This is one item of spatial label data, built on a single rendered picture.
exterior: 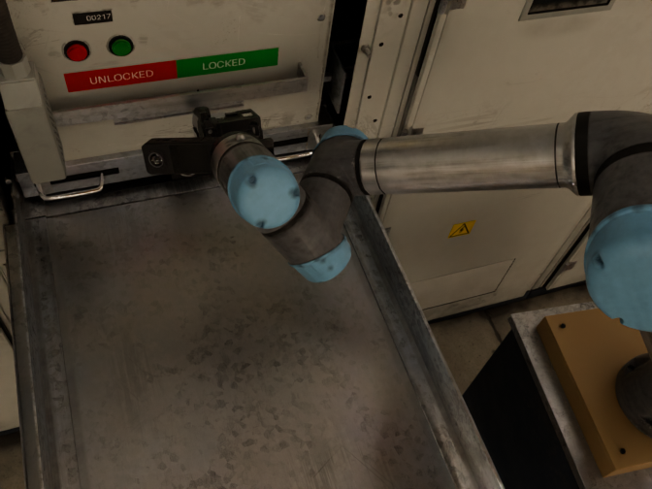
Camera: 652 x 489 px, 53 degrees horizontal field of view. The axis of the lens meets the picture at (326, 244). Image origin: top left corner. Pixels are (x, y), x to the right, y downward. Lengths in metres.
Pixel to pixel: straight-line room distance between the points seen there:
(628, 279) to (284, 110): 0.69
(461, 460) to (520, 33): 0.69
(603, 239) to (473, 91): 0.61
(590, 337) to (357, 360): 0.44
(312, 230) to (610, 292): 0.34
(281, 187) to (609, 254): 0.34
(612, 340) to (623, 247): 0.63
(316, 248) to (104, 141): 0.47
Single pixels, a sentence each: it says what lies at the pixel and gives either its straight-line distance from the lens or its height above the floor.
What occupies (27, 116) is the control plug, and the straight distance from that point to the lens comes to 0.94.
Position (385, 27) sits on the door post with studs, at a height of 1.15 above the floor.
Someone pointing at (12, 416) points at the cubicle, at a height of 0.14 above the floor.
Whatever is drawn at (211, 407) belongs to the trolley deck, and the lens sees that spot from 0.99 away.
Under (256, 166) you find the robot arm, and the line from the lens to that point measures 0.74.
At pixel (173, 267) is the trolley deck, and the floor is 0.85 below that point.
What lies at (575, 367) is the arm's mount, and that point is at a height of 0.79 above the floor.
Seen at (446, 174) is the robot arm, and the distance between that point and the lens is 0.81.
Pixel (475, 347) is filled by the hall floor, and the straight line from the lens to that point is 2.09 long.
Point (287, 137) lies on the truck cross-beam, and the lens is 1.20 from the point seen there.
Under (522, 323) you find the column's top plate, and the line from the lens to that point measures 1.26.
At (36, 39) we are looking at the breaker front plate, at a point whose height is 1.17.
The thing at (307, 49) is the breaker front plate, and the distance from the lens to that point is 1.09.
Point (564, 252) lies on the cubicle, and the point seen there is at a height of 0.25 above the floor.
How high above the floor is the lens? 1.77
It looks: 54 degrees down
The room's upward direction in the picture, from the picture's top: 11 degrees clockwise
